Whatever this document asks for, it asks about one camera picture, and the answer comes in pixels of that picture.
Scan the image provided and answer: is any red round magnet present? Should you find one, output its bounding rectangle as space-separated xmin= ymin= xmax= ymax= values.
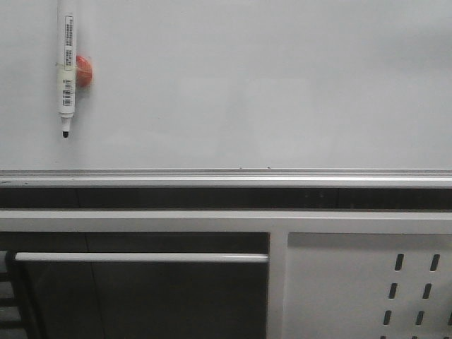
xmin=76 ymin=55 xmax=93 ymax=88

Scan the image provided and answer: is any white whiteboard marker pen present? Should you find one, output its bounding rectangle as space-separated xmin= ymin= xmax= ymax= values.
xmin=56 ymin=1 xmax=78 ymax=138

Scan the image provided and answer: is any white perforated metal panel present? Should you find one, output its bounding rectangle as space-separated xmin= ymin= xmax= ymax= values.
xmin=283 ymin=233 xmax=451 ymax=338

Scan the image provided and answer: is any white horizontal bar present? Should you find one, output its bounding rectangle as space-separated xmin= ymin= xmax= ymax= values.
xmin=14 ymin=252 xmax=268 ymax=263

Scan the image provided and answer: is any black rack at lower left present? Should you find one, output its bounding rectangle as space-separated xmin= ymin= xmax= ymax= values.
xmin=1 ymin=250 xmax=42 ymax=338

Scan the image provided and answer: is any white metal stand frame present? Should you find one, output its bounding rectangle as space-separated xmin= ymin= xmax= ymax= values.
xmin=1 ymin=210 xmax=451 ymax=338

